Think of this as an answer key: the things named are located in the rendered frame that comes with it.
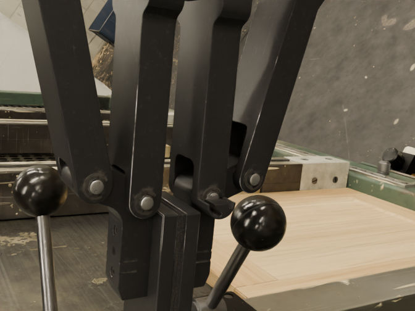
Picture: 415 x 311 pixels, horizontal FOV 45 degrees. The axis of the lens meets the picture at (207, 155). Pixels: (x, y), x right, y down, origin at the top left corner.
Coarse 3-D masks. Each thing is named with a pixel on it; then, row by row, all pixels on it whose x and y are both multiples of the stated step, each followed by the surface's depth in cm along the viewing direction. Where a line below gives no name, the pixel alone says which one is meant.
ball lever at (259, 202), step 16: (240, 208) 33; (256, 208) 32; (272, 208) 32; (240, 224) 32; (256, 224) 32; (272, 224) 32; (240, 240) 33; (256, 240) 32; (272, 240) 32; (240, 256) 35; (224, 272) 36; (224, 288) 37; (192, 304) 39; (208, 304) 39; (224, 304) 39
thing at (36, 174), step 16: (32, 176) 35; (48, 176) 35; (16, 192) 35; (32, 192) 34; (48, 192) 35; (64, 192) 36; (32, 208) 35; (48, 208) 35; (48, 224) 35; (48, 240) 35; (48, 256) 35; (48, 272) 34; (48, 288) 34; (48, 304) 34
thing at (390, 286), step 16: (384, 272) 54; (400, 272) 54; (304, 288) 48; (320, 288) 48; (336, 288) 48; (352, 288) 49; (368, 288) 49; (384, 288) 50; (400, 288) 50; (256, 304) 44; (272, 304) 44; (288, 304) 44; (304, 304) 45; (320, 304) 45; (336, 304) 45; (352, 304) 45; (368, 304) 46; (384, 304) 47; (400, 304) 48
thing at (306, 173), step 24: (0, 168) 69; (24, 168) 70; (168, 168) 81; (288, 168) 94; (312, 168) 97; (336, 168) 100; (0, 192) 68; (72, 192) 74; (168, 192) 82; (264, 192) 92; (0, 216) 69; (24, 216) 71
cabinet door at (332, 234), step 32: (288, 192) 94; (320, 192) 96; (352, 192) 99; (224, 224) 72; (288, 224) 75; (320, 224) 77; (352, 224) 78; (384, 224) 80; (224, 256) 59; (256, 256) 61; (288, 256) 62; (320, 256) 63; (352, 256) 64; (384, 256) 66; (256, 288) 52; (288, 288) 52
